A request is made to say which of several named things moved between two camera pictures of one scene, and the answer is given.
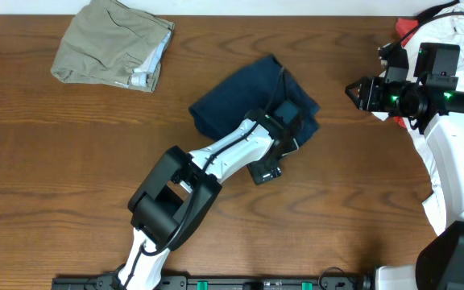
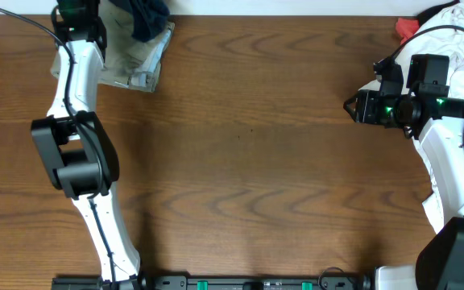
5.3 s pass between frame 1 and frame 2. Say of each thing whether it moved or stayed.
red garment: stayed
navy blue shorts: moved
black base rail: stayed
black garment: stayed
